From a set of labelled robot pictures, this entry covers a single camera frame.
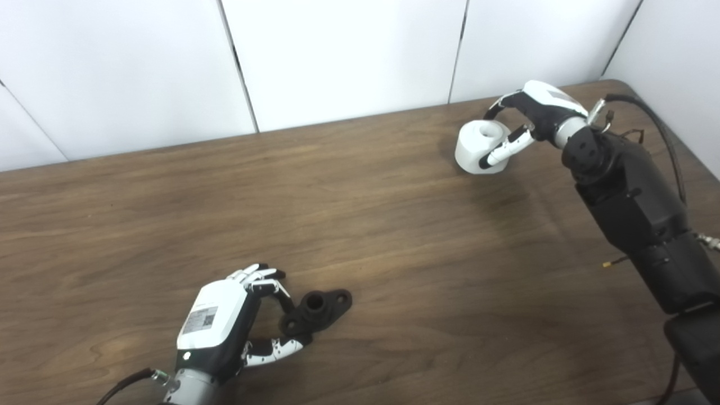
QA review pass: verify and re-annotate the round white piece with holes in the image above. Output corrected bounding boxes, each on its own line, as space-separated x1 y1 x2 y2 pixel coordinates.
454 120 514 175

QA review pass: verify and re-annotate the thick black right wrist cable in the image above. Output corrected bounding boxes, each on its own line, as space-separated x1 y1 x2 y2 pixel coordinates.
588 93 688 204

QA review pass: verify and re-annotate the thick black left wrist cable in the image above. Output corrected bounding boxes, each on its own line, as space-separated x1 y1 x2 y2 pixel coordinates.
96 368 170 405

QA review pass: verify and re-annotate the thick black wrist cable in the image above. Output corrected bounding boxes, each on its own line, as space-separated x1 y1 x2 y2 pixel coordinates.
588 93 688 204
96 368 170 405

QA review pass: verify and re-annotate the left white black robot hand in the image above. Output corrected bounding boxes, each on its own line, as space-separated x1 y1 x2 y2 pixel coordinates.
176 263 313 388

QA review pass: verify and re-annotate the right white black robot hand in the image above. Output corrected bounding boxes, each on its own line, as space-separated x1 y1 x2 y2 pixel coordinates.
479 80 589 169

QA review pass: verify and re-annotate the black flanged holder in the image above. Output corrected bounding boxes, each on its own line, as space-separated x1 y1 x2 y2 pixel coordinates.
280 289 353 338

